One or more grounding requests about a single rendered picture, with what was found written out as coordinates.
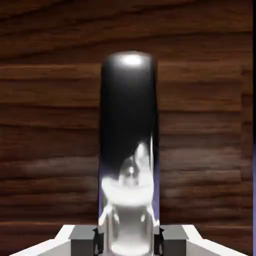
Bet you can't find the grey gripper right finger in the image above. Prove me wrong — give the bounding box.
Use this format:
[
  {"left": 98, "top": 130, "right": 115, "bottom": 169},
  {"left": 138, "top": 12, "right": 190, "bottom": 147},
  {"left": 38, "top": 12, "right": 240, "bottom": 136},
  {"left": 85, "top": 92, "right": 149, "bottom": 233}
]
[{"left": 159, "top": 224, "right": 249, "bottom": 256}]

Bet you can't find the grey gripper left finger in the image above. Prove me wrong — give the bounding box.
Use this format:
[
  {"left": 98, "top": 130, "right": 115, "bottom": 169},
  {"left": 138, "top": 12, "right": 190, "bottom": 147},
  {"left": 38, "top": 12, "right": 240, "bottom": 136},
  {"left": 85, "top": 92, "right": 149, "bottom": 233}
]
[{"left": 8, "top": 224, "right": 99, "bottom": 256}]

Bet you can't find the dark shiny curved metal handle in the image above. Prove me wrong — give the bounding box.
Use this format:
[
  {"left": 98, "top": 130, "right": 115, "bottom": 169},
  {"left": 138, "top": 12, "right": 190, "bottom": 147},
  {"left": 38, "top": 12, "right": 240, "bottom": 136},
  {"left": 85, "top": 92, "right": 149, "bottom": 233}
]
[{"left": 97, "top": 51, "right": 161, "bottom": 256}]

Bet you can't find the dark wood cabinet door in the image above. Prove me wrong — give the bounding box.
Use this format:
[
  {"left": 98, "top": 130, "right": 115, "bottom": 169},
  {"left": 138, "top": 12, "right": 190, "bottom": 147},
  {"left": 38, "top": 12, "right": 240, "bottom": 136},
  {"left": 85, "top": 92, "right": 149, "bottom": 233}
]
[{"left": 0, "top": 0, "right": 254, "bottom": 256}]

